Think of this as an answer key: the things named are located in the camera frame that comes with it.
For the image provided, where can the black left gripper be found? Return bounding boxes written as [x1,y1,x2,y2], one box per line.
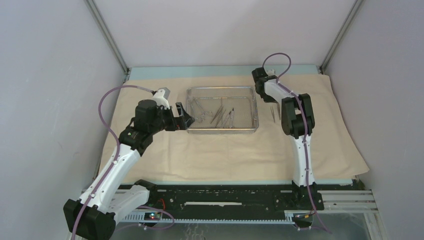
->
[149,102,194,135]

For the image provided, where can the thin metal needle tweezers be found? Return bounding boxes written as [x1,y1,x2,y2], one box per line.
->
[270,107,280,123]

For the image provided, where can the beige cloth wrap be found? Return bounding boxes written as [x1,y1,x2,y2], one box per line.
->
[110,74,369,184]

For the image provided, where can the metal surgical instrument tray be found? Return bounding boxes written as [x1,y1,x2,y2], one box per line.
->
[186,86,259,135]

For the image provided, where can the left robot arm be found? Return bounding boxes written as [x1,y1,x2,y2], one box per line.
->
[63,87,195,240]

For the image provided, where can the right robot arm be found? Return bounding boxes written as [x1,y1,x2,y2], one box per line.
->
[251,67,315,187]

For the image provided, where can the metal surgical forceps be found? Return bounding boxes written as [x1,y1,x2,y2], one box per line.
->
[211,107,235,129]

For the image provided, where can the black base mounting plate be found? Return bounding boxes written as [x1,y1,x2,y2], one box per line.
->
[135,180,324,211]

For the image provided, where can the aluminium frame rail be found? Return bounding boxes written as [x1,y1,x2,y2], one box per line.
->
[122,185,378,225]

